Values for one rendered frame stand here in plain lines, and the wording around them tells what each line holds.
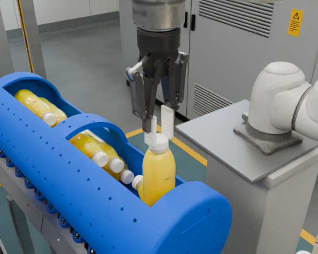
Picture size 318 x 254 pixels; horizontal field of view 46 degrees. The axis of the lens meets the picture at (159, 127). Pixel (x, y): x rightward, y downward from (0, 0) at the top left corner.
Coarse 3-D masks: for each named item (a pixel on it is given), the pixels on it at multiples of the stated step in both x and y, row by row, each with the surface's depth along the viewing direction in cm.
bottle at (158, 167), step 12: (144, 156) 77; (156, 156) 75; (168, 156) 76; (144, 168) 77; (156, 168) 75; (168, 168) 76; (144, 180) 79; (156, 180) 76; (168, 180) 77; (144, 192) 80; (156, 192) 78
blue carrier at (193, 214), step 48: (0, 96) 119; (48, 96) 141; (0, 144) 117; (48, 144) 97; (48, 192) 96; (96, 192) 83; (192, 192) 77; (96, 240) 82; (144, 240) 72; (192, 240) 78
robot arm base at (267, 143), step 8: (240, 128) 135; (248, 128) 131; (248, 136) 131; (256, 136) 128; (264, 136) 126; (272, 136) 125; (280, 136) 125; (288, 136) 127; (296, 136) 131; (256, 144) 127; (264, 144) 126; (272, 144) 126; (280, 144) 127; (288, 144) 128; (264, 152) 124; (272, 152) 125
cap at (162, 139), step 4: (156, 136) 76; (160, 136) 76; (164, 136) 76; (156, 140) 74; (160, 140) 74; (164, 140) 74; (168, 140) 75; (156, 144) 74; (160, 144) 74; (164, 144) 74; (152, 148) 75; (156, 148) 74; (160, 148) 74; (164, 148) 75
